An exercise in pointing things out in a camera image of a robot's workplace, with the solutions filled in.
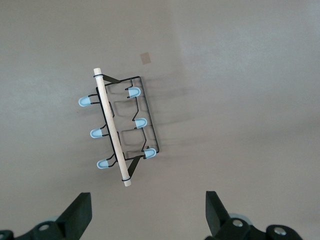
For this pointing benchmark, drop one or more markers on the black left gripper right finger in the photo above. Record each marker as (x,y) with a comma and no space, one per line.
(217,217)

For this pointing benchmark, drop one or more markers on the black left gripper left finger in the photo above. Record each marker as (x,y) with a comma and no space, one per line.
(75,217)

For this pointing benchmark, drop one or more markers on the small brown tape square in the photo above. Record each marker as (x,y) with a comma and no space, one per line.
(145,58)

